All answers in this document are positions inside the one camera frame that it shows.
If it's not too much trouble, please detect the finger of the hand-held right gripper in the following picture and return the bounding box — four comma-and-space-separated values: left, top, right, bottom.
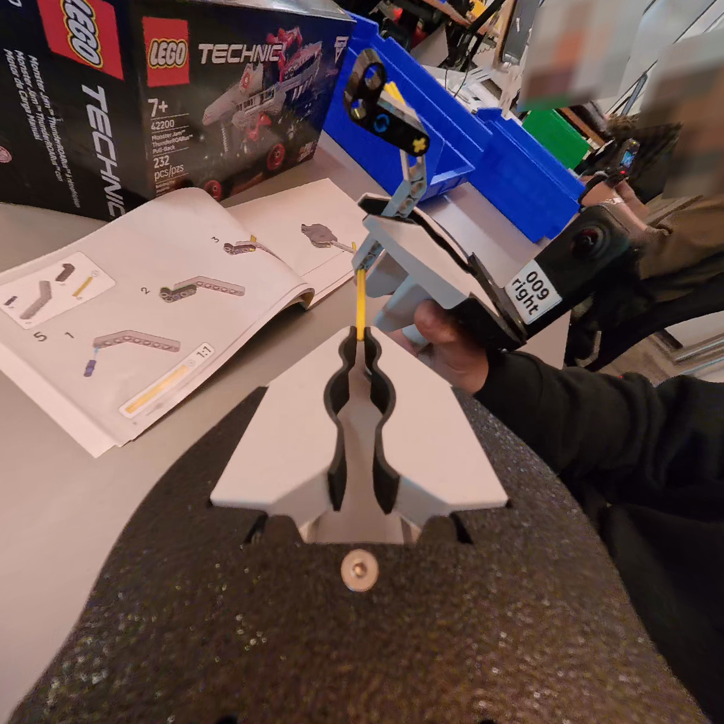
361, 218, 483, 310
358, 194, 474, 268

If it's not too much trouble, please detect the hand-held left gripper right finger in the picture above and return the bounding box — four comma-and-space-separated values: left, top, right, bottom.
365, 326, 510, 544

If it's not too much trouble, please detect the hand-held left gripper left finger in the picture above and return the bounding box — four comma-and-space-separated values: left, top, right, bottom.
209, 325, 358, 541

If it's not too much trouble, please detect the grey angled toy beam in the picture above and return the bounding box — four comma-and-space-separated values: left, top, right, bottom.
352, 150, 429, 273

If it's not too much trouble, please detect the black angled toy beam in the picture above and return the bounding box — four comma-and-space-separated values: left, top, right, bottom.
342, 48, 431, 155

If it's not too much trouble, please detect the person's right forearm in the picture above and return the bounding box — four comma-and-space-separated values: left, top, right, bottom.
474, 350, 724, 504

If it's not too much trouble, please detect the grey desk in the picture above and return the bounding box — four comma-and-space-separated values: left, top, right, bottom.
0, 130, 685, 708

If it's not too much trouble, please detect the person's right hand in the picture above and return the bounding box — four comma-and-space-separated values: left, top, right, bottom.
413, 300, 490, 394

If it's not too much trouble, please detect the black swivel chair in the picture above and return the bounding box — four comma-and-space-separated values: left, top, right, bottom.
566, 249, 724, 371

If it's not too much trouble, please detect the blue plastic bin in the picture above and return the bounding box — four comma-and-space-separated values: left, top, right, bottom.
474, 107, 586, 244
321, 11, 494, 206

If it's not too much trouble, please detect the black device with screen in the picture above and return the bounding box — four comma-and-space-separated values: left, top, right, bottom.
608, 138, 643, 184

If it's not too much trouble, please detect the green bin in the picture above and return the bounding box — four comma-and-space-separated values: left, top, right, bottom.
520, 107, 592, 170

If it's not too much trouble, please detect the open instruction booklet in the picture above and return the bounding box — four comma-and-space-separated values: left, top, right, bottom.
0, 178, 374, 459

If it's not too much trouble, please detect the person's black jacket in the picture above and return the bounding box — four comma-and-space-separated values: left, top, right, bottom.
566, 481, 724, 724

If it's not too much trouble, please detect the black toy set box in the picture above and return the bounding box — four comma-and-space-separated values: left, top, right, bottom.
0, 0, 357, 222

